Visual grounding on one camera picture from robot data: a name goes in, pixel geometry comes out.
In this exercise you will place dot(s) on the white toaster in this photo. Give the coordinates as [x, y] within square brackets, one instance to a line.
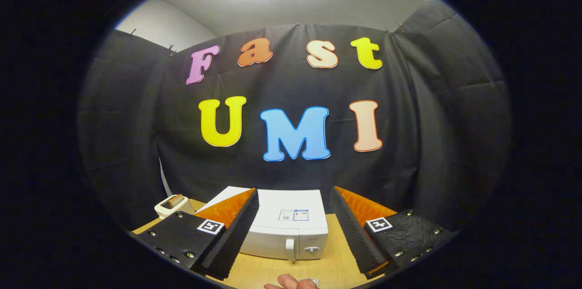
[185, 208]

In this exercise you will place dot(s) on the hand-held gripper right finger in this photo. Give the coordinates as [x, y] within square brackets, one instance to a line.
[354, 239]

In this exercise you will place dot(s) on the toast slice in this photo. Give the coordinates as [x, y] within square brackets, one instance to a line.
[172, 201]

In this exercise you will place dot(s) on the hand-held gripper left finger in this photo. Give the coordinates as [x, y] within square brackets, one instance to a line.
[236, 239]

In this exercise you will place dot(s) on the white microwave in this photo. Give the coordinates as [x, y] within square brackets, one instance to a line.
[291, 234]

